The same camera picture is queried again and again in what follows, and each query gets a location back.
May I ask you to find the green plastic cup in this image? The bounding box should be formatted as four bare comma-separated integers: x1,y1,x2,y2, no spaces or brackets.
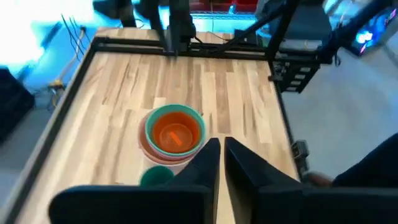
139,165,175,187

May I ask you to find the pink plastic bowl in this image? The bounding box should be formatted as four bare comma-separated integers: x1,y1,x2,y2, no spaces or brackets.
144,136,203,162

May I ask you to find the small black clamp box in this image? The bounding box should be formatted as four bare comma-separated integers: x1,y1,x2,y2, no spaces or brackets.
291,139,310,160

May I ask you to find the glowing screen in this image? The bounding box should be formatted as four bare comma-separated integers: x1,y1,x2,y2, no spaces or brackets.
349,6,398,57

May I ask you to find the person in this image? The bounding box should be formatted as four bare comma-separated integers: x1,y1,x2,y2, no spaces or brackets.
331,133,398,189

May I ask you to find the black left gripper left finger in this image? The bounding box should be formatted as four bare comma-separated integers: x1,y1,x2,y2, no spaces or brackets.
48,138,222,224

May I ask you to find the teal plastic bowl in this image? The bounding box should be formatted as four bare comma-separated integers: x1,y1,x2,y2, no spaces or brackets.
144,104,206,158

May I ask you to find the person's hand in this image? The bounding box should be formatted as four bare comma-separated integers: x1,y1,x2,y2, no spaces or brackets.
303,170,334,188

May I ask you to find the orange plastic bowl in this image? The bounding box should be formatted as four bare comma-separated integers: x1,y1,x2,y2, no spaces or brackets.
152,111,201,154

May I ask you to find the black table edge frame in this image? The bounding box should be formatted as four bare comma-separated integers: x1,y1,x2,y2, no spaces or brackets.
0,35,327,224

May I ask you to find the black electronics box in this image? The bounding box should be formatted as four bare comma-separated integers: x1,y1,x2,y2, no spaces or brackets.
269,58,321,94

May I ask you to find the black floor case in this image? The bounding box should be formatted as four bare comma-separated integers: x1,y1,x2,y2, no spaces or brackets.
0,67,36,144

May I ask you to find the bundle of cables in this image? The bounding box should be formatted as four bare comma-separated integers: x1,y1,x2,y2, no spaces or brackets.
46,14,90,108

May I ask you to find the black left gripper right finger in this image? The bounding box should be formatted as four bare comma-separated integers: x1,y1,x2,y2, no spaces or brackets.
224,136,398,224

